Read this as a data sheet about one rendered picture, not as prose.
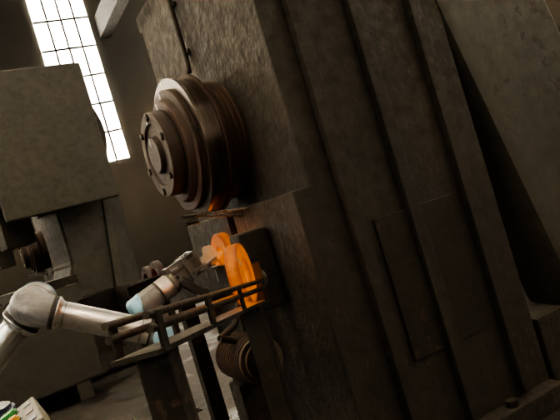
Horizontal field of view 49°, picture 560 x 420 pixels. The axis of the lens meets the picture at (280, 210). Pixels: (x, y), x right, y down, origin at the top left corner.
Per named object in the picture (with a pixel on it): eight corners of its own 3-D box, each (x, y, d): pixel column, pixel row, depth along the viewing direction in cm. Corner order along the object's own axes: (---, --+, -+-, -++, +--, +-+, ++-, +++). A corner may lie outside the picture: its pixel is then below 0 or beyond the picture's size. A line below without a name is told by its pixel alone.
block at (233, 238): (280, 301, 192) (257, 227, 192) (292, 302, 185) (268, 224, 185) (249, 312, 187) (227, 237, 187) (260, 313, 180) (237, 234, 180)
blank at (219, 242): (215, 237, 215) (206, 239, 214) (229, 227, 201) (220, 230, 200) (229, 279, 214) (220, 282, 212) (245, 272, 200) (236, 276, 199)
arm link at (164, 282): (170, 302, 193) (162, 301, 201) (182, 292, 195) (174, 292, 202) (156, 282, 192) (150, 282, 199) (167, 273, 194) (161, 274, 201)
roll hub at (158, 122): (170, 199, 216) (147, 122, 216) (195, 186, 191) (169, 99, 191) (155, 203, 213) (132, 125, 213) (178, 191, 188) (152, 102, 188)
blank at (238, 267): (260, 312, 158) (248, 316, 159) (253, 261, 167) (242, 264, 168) (240, 285, 146) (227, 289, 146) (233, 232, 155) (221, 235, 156)
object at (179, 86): (197, 220, 229) (160, 97, 229) (245, 203, 187) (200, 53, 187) (181, 225, 226) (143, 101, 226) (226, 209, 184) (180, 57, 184)
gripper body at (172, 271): (195, 248, 199) (165, 270, 194) (210, 270, 200) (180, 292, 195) (188, 250, 206) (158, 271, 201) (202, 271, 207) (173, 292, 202)
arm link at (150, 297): (137, 325, 195) (121, 303, 195) (165, 304, 200) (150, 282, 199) (142, 325, 188) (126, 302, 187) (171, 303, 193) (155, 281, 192)
